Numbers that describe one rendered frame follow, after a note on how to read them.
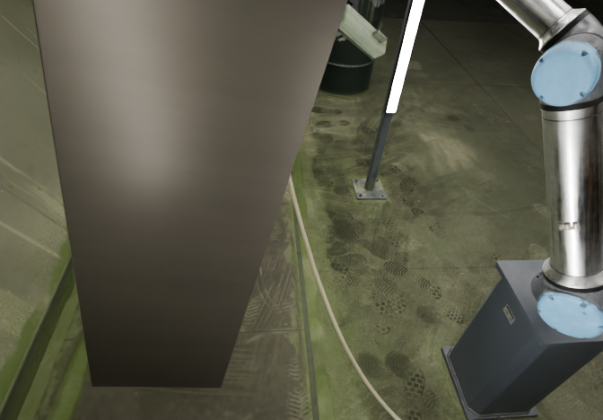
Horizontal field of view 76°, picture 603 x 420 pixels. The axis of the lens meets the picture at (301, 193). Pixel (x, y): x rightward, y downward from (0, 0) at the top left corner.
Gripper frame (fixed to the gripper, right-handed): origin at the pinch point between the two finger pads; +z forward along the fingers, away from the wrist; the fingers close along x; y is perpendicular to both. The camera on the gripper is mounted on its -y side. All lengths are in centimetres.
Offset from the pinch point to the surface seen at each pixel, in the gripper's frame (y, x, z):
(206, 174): -3, 25, 46
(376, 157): 84, -124, -29
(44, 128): 175, 32, 3
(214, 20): -19, 36, 32
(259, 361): 78, -60, 90
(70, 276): 149, 4, 72
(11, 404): 117, 16, 116
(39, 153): 167, 30, 18
